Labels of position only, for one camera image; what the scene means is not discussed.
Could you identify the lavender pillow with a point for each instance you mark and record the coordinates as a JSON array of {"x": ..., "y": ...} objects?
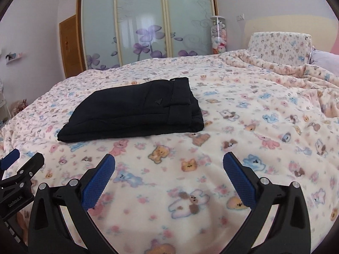
[{"x": 326, "y": 60}]

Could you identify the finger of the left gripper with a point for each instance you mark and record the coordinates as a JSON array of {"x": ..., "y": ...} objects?
[
  {"x": 8, "y": 160},
  {"x": 25, "y": 173}
]

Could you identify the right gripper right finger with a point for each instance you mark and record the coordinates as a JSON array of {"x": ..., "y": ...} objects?
[{"x": 278, "y": 220}]

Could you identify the black pants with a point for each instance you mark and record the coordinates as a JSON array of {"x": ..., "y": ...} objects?
[{"x": 141, "y": 110}]

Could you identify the white wall shelf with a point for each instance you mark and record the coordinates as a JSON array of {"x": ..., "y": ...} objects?
[{"x": 10, "y": 57}]

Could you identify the frosted glass sliding wardrobe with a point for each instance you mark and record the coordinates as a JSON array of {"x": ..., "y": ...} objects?
[{"x": 114, "y": 33}]

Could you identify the wooden door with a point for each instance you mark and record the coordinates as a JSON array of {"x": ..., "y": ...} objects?
[{"x": 69, "y": 47}]

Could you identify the teddy bear print blanket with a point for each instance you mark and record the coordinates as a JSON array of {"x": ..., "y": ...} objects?
[{"x": 170, "y": 191}]

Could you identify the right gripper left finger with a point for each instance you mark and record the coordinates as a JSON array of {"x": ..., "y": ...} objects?
[{"x": 60, "y": 221}]

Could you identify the bear print pillow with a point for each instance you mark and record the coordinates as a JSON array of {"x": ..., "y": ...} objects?
[{"x": 287, "y": 48}]

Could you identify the plush toy display tube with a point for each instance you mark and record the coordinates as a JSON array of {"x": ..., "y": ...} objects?
[{"x": 218, "y": 34}]

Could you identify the cream headboard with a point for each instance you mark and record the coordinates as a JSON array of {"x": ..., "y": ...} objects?
[{"x": 323, "y": 30}]

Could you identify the wall power outlet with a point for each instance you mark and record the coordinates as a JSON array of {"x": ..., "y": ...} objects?
[{"x": 240, "y": 17}]

